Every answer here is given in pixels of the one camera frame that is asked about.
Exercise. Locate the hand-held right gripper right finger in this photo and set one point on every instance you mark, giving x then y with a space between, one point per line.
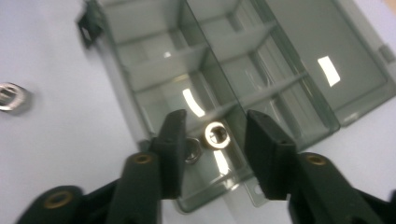
267 149

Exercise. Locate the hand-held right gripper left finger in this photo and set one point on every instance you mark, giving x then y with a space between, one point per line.
168 146

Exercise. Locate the silver hex nut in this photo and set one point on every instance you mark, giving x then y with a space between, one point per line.
193 152
218 141
11 97

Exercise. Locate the grey transparent plastic compartment box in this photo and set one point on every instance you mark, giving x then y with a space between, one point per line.
236 62

